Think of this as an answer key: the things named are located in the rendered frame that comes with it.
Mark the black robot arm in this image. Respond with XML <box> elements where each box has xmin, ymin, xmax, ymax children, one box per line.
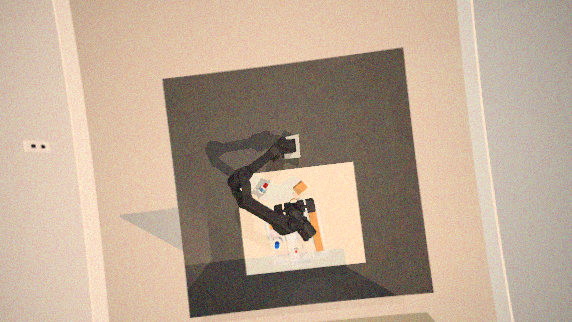
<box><xmin>228</xmin><ymin>136</ymin><xmax>316</xmax><ymax>242</ymax></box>

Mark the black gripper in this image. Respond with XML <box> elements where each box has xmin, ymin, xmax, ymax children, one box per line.
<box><xmin>274</xmin><ymin>198</ymin><xmax>316</xmax><ymax>215</ymax></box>

